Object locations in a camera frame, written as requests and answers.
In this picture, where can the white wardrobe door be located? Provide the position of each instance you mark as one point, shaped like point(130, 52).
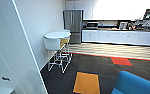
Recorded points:
point(11, 43)

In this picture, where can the small yellow seat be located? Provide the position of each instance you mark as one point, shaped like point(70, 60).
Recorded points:
point(64, 41)

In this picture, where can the white drying rack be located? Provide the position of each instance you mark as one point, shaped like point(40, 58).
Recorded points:
point(59, 61)

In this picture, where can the stainless steel refrigerator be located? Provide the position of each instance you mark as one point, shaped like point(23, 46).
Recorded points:
point(73, 25)

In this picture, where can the dark countertop appliance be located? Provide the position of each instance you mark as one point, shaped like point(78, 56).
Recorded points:
point(92, 25)

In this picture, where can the white lower kitchen cabinets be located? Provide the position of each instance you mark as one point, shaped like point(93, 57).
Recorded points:
point(121, 37)

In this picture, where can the white kitchen cabinets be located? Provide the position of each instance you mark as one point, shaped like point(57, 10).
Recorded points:
point(121, 37)
point(117, 9)

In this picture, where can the black framed counter screen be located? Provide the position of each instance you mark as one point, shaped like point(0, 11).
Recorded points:
point(123, 25)

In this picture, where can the white upper kitchen cabinets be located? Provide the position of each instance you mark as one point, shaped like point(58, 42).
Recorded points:
point(117, 9)

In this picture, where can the small black wardrobe hinge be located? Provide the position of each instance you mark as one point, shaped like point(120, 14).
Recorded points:
point(5, 79)

